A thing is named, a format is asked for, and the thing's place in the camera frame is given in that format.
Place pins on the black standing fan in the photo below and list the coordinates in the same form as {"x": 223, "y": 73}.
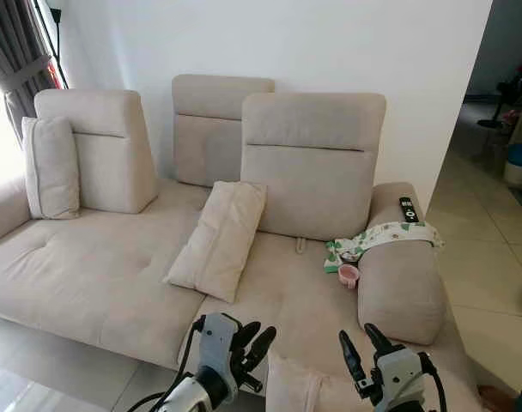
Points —
{"x": 501, "y": 107}

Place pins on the blue and white bin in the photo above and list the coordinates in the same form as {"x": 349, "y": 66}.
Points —
{"x": 520, "y": 163}

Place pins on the white green patterned cloth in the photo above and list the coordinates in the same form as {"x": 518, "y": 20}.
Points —
{"x": 390, "y": 233}

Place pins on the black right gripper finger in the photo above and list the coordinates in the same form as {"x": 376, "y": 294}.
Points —
{"x": 378, "y": 342}
{"x": 352, "y": 359}

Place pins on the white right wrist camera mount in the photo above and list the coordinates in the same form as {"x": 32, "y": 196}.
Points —
{"x": 400, "y": 378}

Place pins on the black floor lamp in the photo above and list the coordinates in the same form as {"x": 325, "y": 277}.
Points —
{"x": 57, "y": 56}

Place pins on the person's bare foot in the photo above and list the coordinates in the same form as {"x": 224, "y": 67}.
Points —
{"x": 499, "y": 401}

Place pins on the wide beige sofa backrest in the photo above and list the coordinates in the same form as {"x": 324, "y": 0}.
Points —
{"x": 312, "y": 180}

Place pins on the green box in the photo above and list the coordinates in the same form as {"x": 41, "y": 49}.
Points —
{"x": 330, "y": 264}

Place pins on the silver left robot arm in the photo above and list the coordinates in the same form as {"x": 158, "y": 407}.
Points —
{"x": 197, "y": 395}

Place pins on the narrow beige sofa backrest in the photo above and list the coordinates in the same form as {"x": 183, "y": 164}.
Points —
{"x": 115, "y": 163}

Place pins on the pink cup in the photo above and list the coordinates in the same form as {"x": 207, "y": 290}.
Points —
{"x": 348, "y": 275}

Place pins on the beige sofa pull tab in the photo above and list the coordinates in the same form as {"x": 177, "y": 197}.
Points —
{"x": 300, "y": 245}

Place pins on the grey curtain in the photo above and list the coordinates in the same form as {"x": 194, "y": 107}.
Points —
{"x": 12, "y": 43}

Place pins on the beige sofa armrest bolster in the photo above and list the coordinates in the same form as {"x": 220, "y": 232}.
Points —
{"x": 400, "y": 296}

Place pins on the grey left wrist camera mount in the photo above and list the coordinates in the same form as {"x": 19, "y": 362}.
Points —
{"x": 216, "y": 343}

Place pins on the beige pillow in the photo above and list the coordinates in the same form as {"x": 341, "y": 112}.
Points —
{"x": 51, "y": 167}
{"x": 295, "y": 390}
{"x": 218, "y": 240}

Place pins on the black remote control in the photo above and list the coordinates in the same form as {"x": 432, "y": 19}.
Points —
{"x": 409, "y": 210}

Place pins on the small beige sofa backrest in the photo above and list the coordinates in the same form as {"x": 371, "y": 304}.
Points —
{"x": 208, "y": 129}

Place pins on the beige fabric sofa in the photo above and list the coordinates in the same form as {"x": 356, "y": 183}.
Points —
{"x": 89, "y": 257}

